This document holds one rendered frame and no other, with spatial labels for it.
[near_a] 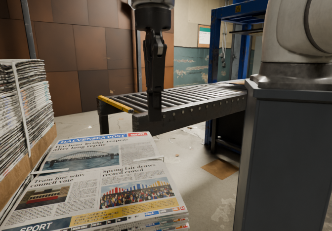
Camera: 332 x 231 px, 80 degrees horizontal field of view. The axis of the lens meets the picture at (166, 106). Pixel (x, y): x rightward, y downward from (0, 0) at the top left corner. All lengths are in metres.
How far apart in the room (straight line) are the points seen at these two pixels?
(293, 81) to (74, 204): 0.50
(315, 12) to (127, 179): 0.46
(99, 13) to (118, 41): 0.60
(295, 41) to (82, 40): 3.80
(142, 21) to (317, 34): 0.32
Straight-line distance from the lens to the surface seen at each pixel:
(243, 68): 2.78
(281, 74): 0.53
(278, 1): 0.56
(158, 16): 0.41
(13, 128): 0.45
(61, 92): 4.02
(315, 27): 0.46
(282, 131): 0.54
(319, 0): 0.46
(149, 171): 0.45
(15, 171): 0.46
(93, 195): 0.41
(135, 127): 0.95
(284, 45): 0.52
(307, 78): 0.54
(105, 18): 4.28
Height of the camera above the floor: 1.07
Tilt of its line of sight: 14 degrees down
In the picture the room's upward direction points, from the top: straight up
